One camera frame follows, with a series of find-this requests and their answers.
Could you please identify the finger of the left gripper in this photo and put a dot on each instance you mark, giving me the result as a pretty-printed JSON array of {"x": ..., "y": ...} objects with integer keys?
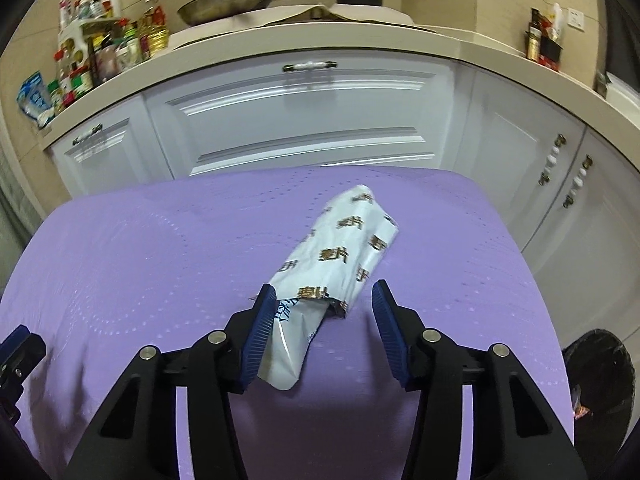
[{"x": 21, "y": 352}]

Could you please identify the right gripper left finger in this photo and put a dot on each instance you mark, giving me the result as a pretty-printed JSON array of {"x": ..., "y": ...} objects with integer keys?
[{"x": 133, "y": 434}]

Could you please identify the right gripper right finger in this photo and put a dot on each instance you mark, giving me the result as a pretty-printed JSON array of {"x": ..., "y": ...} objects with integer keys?
[{"x": 516, "y": 434}]

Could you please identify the silver printed snack wrapper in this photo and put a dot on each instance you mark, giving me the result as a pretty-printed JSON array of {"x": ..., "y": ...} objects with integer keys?
[{"x": 327, "y": 270}]

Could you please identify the black trash bin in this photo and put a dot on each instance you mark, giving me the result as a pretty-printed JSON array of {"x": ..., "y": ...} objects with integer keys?
[{"x": 601, "y": 378}]

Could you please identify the white kitchen cabinets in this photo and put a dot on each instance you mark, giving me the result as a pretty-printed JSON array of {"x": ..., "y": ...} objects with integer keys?
[{"x": 569, "y": 200}]

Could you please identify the purple tablecloth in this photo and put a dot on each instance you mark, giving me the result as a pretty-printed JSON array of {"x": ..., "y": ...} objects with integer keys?
[{"x": 165, "y": 264}]

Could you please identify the blue white bag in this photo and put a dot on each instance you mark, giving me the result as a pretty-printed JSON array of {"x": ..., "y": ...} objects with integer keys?
[{"x": 35, "y": 102}]

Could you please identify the cooking oil bottle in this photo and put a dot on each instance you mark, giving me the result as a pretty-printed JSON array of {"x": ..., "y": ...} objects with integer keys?
[{"x": 154, "y": 30}]

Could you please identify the red black box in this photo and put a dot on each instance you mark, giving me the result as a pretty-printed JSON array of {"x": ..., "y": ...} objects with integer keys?
[{"x": 549, "y": 54}]

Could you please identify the dark sauce bottle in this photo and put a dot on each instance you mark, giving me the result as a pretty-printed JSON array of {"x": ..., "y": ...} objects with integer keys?
[{"x": 534, "y": 34}]

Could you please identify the steel wok pan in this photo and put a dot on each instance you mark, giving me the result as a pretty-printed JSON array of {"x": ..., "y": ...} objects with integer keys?
[{"x": 197, "y": 12}]

